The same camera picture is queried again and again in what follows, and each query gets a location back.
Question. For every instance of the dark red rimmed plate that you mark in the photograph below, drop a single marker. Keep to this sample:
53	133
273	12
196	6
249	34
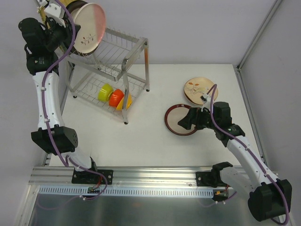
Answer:
173	115

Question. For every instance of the pink white round plate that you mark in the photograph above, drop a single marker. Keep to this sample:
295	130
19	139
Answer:
92	21

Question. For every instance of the beige bird round plate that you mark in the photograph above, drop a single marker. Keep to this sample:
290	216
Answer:
195	88

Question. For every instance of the aluminium right frame post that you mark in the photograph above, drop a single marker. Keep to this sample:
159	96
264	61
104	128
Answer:
269	16

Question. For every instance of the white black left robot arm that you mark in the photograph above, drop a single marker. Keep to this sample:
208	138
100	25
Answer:
52	136

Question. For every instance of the orange bowl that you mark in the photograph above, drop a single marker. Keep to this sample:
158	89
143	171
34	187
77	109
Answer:
116	98

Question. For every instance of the woven bamboo tray plate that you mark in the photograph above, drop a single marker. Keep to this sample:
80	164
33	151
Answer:
40	10

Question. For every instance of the white slotted cable duct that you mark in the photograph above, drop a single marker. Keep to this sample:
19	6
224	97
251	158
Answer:
129	191

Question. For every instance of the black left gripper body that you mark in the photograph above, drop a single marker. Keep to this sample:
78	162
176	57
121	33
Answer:
71	29

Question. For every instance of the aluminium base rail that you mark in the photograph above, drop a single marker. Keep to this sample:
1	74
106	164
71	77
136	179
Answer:
152	177

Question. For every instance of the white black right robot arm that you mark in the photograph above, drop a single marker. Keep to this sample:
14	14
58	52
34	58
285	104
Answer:
267	195

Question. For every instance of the stainless steel dish rack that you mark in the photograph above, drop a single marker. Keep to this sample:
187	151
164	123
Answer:
121	60

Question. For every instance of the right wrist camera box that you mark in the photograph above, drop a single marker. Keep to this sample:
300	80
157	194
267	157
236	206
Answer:
204	95

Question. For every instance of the lime green bowl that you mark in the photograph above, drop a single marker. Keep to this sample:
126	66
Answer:
105	92

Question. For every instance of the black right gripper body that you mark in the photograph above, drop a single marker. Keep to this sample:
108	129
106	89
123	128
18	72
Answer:
197	118

